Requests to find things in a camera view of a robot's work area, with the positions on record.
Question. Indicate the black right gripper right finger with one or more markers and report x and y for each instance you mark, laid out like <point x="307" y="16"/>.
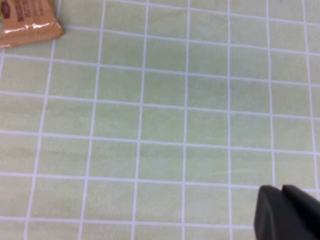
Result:
<point x="305" y="207"/>

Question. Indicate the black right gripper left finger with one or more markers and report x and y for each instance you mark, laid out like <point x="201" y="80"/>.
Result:
<point x="275" y="217"/>

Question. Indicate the green checked tablecloth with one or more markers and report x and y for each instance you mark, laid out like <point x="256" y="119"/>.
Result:
<point x="160" y="112"/>

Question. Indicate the brown snack bar packet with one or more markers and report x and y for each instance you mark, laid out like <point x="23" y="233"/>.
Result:
<point x="27" y="27"/>

